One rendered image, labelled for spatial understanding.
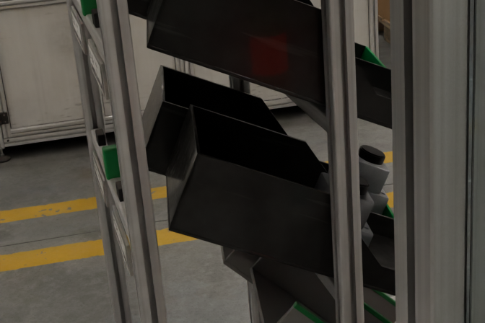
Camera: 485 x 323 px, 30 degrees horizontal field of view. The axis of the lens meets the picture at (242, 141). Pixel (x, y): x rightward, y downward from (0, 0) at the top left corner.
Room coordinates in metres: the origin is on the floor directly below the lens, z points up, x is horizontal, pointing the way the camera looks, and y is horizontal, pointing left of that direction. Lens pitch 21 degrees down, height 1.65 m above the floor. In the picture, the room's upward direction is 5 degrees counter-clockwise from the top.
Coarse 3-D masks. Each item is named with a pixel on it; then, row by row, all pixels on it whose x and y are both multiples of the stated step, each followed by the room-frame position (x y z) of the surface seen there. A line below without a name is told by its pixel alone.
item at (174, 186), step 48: (192, 144) 0.73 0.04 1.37; (240, 144) 0.82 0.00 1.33; (288, 144) 0.82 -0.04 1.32; (192, 192) 0.69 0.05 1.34; (240, 192) 0.69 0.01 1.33; (288, 192) 0.70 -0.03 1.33; (240, 240) 0.69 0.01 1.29; (288, 240) 0.70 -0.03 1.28; (384, 240) 0.82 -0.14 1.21; (384, 288) 0.70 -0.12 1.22
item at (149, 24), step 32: (160, 0) 0.71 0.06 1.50; (192, 0) 0.69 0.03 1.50; (224, 0) 0.69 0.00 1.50; (256, 0) 0.70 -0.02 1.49; (288, 0) 0.70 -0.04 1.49; (160, 32) 0.69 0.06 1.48; (192, 32) 0.69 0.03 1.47; (224, 32) 0.69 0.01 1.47; (256, 32) 0.70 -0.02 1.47; (288, 32) 0.70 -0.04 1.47; (320, 32) 0.70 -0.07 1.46; (224, 64) 0.69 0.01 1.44; (256, 64) 0.70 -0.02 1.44; (288, 64) 0.70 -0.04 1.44; (320, 64) 0.70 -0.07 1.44; (320, 96) 0.70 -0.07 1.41; (384, 96) 0.71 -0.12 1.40
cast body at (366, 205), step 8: (320, 176) 0.78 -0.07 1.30; (328, 176) 0.78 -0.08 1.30; (360, 176) 0.78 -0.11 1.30; (320, 184) 0.77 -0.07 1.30; (328, 184) 0.76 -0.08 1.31; (360, 184) 0.75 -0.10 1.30; (368, 184) 0.77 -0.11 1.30; (328, 192) 0.74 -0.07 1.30; (360, 192) 0.75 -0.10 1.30; (360, 200) 0.74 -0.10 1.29; (368, 200) 0.75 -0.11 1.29; (360, 208) 0.74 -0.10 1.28; (368, 208) 0.74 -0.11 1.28; (368, 216) 0.75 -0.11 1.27; (368, 232) 0.75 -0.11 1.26; (368, 240) 0.75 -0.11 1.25
